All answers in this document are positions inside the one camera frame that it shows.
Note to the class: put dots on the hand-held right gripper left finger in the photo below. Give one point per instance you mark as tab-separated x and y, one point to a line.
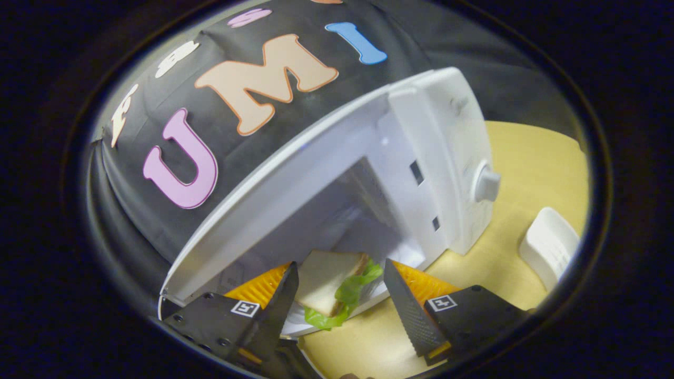
276	316

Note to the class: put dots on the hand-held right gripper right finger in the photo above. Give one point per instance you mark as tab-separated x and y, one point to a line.
408	310

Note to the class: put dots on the sandwich with green lettuce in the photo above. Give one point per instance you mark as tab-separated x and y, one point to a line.
326	279

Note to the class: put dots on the white microwave oven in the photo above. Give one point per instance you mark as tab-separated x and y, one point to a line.
410	158

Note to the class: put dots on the white rectangular plate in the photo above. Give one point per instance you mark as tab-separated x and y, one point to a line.
550	247

